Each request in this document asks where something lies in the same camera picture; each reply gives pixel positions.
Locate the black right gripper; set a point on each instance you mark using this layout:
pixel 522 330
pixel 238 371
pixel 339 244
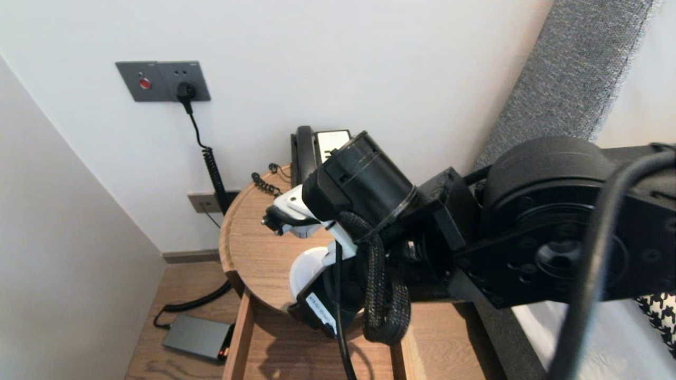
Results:
pixel 351 301

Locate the white round smart speaker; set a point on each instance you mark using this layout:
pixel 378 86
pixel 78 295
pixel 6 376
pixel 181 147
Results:
pixel 306 269

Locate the curved wooden table drawer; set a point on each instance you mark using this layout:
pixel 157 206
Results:
pixel 285 348

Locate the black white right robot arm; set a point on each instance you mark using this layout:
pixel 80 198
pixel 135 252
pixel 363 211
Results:
pixel 554 237

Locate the round wooden side table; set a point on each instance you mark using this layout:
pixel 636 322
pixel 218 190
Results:
pixel 253 237

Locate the black telephone handset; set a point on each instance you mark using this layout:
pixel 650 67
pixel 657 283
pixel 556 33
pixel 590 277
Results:
pixel 305 153

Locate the black and white desk telephone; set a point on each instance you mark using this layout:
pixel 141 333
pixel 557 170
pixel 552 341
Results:
pixel 332 140

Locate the grey power adapter box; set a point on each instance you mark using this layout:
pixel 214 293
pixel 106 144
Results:
pixel 193 336

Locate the wooden skirting board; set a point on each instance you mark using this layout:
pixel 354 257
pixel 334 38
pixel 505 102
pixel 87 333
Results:
pixel 190 256

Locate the black power plug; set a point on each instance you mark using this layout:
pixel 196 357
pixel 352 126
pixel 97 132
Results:
pixel 185 92

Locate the white bed sheet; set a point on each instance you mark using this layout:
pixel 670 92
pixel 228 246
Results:
pixel 634 348

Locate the grey fabric bed headboard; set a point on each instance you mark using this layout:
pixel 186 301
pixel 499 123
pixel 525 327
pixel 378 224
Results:
pixel 570 79

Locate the black white houndstooth pillow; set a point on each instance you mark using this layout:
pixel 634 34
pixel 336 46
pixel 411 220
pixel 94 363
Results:
pixel 663 316

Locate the dark grey blank wall plate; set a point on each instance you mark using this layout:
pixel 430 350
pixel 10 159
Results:
pixel 233 196

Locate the beige wall data socket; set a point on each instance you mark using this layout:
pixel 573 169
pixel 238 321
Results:
pixel 203 203

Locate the grey wall power socket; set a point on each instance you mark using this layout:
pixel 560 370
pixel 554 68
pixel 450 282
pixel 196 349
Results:
pixel 198 74

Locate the grey wall plate red button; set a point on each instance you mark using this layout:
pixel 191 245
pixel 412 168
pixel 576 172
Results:
pixel 137 82

